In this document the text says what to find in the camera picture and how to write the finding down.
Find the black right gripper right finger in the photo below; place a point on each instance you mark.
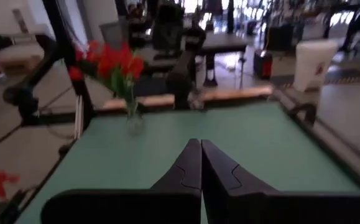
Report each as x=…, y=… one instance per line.
x=254, y=205

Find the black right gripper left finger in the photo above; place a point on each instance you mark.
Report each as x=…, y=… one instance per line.
x=155, y=205

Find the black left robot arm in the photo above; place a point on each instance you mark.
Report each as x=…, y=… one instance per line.
x=181, y=81

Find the clear glass vase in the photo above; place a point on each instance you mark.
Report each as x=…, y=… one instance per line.
x=196, y=99
x=135, y=123

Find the black table corner clamp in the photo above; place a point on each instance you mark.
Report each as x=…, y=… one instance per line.
x=302, y=106

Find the red and black box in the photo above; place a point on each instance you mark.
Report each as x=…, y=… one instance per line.
x=263, y=67

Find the white trash bin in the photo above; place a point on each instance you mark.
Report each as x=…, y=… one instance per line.
x=313, y=65

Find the black table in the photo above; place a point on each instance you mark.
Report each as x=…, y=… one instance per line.
x=223, y=42

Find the black cart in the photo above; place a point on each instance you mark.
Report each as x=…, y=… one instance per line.
x=279, y=39

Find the black office chair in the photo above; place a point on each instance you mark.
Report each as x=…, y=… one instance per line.
x=167, y=31

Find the grey chair back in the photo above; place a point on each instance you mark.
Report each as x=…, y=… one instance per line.
x=114, y=34

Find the beige wooden bench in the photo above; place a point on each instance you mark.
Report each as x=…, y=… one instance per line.
x=18, y=54

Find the black rig frame brace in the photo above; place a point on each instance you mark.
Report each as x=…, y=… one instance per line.
x=43, y=67

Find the black rig frame post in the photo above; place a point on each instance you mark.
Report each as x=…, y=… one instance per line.
x=61, y=40

